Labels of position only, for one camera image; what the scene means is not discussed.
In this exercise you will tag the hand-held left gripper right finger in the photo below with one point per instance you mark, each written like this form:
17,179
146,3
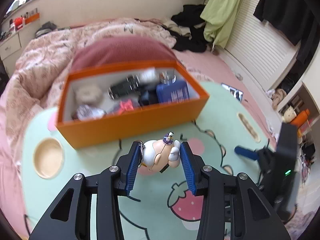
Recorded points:
188,170

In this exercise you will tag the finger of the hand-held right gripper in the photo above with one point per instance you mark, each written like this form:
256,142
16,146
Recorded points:
246,153

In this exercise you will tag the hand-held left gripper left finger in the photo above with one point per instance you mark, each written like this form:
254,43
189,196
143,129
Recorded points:
133,167

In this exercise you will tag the orange cardboard box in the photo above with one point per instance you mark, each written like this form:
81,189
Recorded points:
125,127

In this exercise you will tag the red patterned pouch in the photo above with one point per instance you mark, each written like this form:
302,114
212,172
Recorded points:
126,105

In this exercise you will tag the black hair scrunchie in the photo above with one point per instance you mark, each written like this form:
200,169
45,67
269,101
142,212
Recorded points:
147,97

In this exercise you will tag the shiny silver packet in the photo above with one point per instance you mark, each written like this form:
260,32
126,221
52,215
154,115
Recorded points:
87,112

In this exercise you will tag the blue zip pouch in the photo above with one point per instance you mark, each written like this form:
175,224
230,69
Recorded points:
172,92

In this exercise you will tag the black studded hair clip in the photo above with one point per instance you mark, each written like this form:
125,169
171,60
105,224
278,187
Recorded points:
125,87

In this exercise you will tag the beige fur ball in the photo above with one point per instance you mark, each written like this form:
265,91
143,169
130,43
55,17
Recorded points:
87,93

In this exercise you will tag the green cartoon lap desktop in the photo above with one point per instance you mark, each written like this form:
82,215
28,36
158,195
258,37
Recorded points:
100,155

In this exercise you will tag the orange bottle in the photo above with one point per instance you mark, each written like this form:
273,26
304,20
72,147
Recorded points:
300,117

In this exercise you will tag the cream face mug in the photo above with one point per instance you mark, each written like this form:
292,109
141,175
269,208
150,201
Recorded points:
288,113

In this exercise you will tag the beige clothes heap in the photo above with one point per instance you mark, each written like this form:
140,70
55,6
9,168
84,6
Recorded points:
278,96

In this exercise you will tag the white shelf unit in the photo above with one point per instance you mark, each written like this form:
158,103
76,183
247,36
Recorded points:
308,90

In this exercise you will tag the white slatted door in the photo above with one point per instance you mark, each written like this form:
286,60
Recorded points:
262,50

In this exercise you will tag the maroon pillow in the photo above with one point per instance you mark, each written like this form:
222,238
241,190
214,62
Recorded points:
125,50

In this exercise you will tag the pink floral quilt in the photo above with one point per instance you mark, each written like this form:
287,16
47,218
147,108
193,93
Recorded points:
37,62

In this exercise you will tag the green curtain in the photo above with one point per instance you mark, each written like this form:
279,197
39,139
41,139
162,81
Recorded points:
220,12

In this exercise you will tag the beige garment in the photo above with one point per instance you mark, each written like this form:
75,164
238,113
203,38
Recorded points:
172,27

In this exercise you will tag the black hanging garment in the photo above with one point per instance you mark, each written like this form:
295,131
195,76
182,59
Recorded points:
282,10

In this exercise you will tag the pile of black clothes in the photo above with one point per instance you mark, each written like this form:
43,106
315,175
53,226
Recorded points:
190,17

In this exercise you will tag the grey folded clothes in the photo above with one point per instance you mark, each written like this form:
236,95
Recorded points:
46,28

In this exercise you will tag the white drawer cabinet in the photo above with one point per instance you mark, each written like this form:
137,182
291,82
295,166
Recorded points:
10,46

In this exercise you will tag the small orange storage box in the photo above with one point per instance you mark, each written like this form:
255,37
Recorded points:
32,18

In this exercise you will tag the red container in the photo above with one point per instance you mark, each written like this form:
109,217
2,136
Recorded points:
18,21

